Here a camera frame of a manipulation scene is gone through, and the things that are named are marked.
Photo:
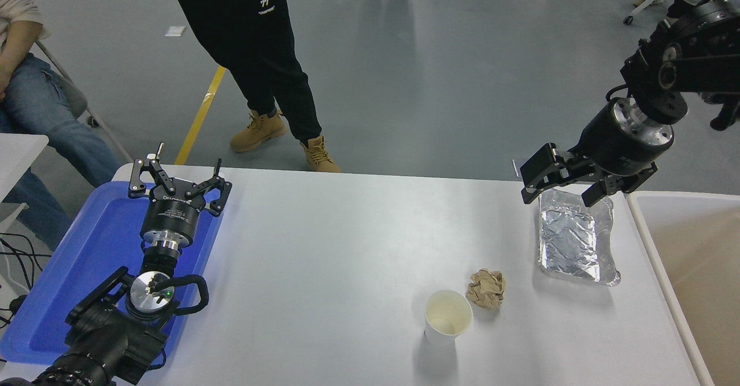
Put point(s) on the white paper cup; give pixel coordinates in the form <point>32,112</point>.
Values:
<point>448,316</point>

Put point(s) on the clear floor plate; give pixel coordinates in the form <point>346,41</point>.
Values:
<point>515,169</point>

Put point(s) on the white paper scrap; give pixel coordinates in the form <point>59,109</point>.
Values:
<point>174,31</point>

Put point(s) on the small white side table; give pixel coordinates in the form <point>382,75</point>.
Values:
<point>17,155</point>

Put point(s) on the grey chair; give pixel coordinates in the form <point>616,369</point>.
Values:
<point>72,94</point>

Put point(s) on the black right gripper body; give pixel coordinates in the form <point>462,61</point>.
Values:
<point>613,146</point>

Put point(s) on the crumpled tan paper ball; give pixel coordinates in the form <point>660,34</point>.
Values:
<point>487,289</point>

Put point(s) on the standing person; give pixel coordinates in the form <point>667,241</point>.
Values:
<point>254,56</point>

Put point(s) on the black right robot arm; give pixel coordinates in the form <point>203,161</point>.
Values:
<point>682,62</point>

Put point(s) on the blue plastic tray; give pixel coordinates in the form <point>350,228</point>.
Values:
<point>87,247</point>

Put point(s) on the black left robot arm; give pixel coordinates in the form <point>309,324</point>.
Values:
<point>104,340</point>

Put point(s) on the person's hand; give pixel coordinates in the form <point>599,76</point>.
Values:
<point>3,82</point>

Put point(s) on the large pale bin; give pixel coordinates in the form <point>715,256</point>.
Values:
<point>705,270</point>

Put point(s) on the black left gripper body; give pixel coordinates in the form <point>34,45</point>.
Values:
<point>170,218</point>

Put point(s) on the seated person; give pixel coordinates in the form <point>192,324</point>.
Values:
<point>34,103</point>

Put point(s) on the silver foil tray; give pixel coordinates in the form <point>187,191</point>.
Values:
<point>569,241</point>

